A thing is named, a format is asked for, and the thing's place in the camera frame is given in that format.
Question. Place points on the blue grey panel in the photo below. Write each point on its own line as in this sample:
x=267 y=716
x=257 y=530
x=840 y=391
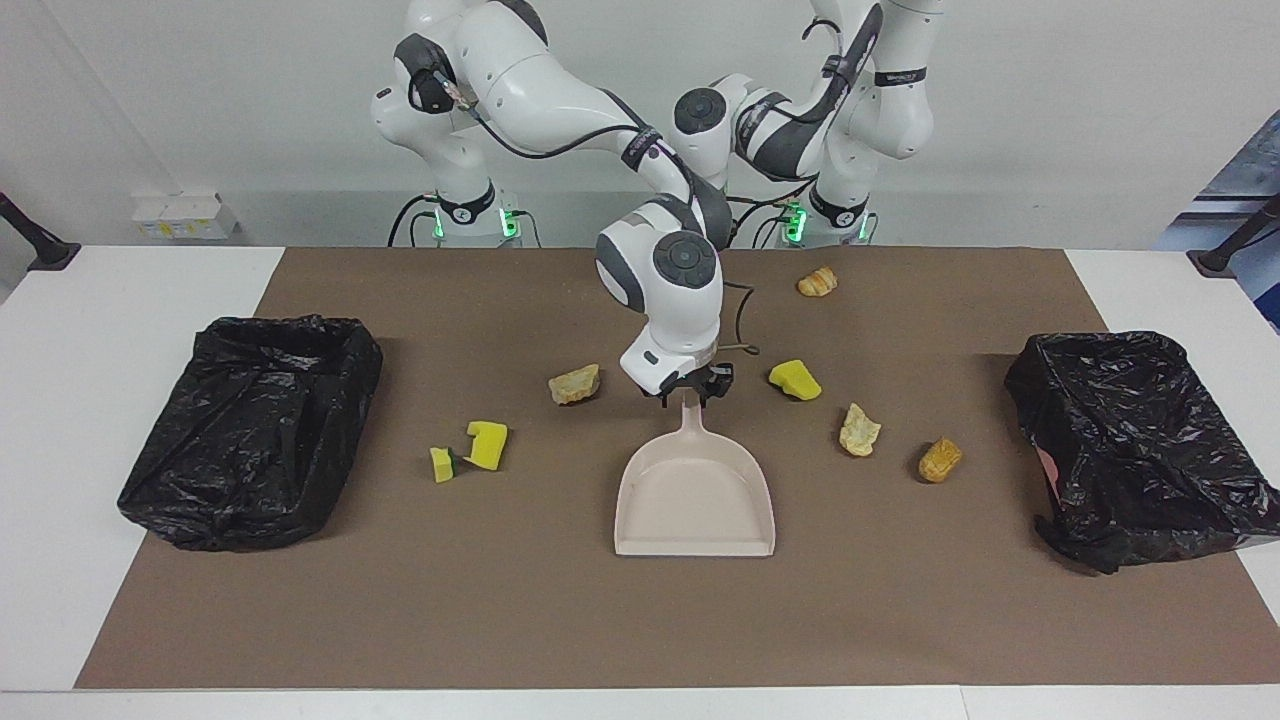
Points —
x=1250 y=170

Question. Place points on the beige plastic dustpan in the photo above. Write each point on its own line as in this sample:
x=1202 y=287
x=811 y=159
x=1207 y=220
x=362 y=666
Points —
x=690 y=500

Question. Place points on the black stand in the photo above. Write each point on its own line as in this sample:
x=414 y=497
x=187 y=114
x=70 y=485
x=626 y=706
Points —
x=1215 y=262
x=50 y=255

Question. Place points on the pale ridged foam chunk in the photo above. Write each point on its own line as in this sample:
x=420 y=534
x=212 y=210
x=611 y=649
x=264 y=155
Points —
x=859 y=430

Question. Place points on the beige blocky foam chunk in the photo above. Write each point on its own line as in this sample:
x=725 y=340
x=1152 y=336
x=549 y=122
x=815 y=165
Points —
x=574 y=385

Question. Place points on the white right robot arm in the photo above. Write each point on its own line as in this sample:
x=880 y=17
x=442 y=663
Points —
x=540 y=80

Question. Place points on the small yellow green sponge piece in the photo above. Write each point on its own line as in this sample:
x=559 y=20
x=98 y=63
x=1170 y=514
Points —
x=441 y=466

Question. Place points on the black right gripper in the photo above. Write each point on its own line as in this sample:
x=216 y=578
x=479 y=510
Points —
x=700 y=375

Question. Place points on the golden brown bread roll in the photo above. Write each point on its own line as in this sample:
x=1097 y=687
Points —
x=940 y=460

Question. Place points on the black-bagged bin with pink patch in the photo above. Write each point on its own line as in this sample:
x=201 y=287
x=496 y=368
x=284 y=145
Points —
x=1130 y=440

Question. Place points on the orange striped croissant piece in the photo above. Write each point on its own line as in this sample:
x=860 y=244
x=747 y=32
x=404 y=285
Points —
x=818 y=282

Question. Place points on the brown paper table mat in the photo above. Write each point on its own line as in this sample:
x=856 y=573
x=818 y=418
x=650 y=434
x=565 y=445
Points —
x=500 y=600

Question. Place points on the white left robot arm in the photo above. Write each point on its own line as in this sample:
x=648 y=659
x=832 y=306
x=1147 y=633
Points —
x=880 y=110

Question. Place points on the plain yellow sponge piece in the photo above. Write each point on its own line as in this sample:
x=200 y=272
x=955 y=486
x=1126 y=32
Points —
x=795 y=380

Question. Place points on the white socket box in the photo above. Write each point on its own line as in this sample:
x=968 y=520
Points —
x=185 y=217

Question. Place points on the notched yellow sponge piece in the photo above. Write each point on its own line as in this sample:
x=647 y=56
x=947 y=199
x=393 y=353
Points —
x=488 y=448

